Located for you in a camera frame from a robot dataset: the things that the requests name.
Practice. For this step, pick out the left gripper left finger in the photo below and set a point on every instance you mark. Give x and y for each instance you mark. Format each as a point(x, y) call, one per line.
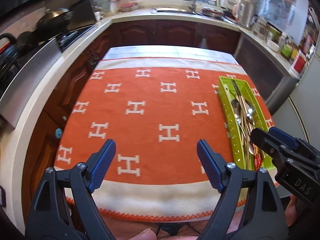
point(49, 216)

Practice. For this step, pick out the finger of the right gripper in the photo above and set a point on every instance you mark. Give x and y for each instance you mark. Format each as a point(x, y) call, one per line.
point(278, 152)
point(286, 139)

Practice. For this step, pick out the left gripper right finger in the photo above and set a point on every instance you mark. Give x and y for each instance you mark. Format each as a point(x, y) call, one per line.
point(263, 216)

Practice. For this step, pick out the steel fork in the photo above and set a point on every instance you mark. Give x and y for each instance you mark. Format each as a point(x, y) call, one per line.
point(249, 115)

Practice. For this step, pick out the large steel spoon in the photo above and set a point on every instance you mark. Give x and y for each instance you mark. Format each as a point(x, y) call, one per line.
point(238, 116)

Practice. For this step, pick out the bamboo chopstick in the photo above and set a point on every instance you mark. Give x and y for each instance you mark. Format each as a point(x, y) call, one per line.
point(252, 154)

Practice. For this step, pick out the steel kitchen faucet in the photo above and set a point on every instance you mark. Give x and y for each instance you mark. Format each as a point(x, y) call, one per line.
point(192, 6)

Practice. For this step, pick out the kitchen sink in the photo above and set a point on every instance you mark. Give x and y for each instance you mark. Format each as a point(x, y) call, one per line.
point(171, 10)

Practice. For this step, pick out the person's hand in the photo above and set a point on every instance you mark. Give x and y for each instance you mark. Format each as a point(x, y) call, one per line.
point(124, 229)

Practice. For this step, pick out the red white canister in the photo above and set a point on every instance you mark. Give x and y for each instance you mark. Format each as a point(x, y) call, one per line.
point(299, 63)

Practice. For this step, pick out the green plastic utensil tray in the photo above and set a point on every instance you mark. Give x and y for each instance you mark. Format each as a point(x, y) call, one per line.
point(261, 116)

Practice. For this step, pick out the white bowl on counter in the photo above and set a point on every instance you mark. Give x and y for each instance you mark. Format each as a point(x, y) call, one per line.
point(273, 46)

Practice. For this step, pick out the orange H-pattern blanket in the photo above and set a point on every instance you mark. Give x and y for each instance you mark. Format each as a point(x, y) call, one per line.
point(156, 109)

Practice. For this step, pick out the black wok pan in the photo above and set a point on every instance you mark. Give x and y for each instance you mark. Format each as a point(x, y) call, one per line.
point(59, 18)

